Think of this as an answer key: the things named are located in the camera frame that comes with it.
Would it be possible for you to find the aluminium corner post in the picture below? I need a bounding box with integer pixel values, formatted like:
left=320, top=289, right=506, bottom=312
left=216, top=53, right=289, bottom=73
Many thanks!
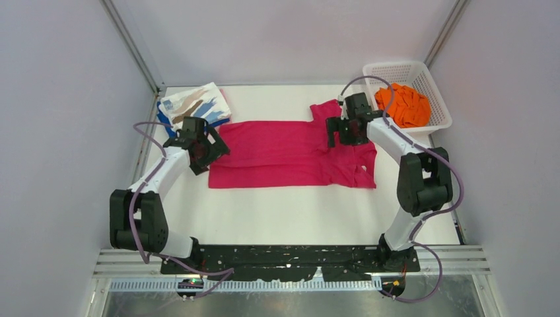
left=424, top=0, right=471, bottom=69
left=100, top=0, right=166, bottom=96

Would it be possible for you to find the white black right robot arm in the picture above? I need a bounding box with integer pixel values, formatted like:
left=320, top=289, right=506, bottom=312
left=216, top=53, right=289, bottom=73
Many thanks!
left=326, top=93, right=453, bottom=271

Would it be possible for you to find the orange t shirt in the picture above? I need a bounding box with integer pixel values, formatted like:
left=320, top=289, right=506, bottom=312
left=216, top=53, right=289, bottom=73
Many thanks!
left=388, top=83, right=431, bottom=128

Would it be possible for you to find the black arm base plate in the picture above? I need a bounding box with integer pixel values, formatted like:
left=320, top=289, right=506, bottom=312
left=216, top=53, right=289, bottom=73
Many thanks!
left=183, top=244, right=420, bottom=282

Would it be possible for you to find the aluminium frame rail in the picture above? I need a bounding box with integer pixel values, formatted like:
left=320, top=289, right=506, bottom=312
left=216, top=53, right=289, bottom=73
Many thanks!
left=93, top=245, right=491, bottom=295

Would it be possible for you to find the right aluminium corner post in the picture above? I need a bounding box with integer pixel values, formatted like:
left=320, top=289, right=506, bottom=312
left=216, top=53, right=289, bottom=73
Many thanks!
left=424, top=0, right=471, bottom=69

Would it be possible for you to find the left aluminium corner post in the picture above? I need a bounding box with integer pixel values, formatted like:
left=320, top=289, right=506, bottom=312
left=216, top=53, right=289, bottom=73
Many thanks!
left=100, top=0, right=166, bottom=96

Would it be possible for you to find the blue folded t shirt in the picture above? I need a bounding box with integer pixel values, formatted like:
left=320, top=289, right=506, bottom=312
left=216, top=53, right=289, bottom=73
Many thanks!
left=157, top=98, right=230, bottom=137

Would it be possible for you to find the white patterned folded t shirt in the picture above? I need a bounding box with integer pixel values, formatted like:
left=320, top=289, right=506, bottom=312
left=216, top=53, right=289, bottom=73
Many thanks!
left=158, top=82, right=232, bottom=132

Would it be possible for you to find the white plastic laundry basket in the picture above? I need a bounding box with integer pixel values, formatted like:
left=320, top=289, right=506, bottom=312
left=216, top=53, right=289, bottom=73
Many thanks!
left=363, top=61, right=452, bottom=135

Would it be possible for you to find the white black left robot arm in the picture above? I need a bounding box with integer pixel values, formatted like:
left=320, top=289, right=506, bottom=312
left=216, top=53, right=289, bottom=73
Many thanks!
left=109, top=116, right=230, bottom=273

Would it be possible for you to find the pink folded t shirt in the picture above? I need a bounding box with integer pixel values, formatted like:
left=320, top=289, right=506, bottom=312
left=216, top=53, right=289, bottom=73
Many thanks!
left=217, top=88, right=232, bottom=120

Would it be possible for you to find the magenta t shirt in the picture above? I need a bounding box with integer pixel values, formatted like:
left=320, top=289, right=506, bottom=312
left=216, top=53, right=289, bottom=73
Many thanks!
left=208, top=100, right=377, bottom=189

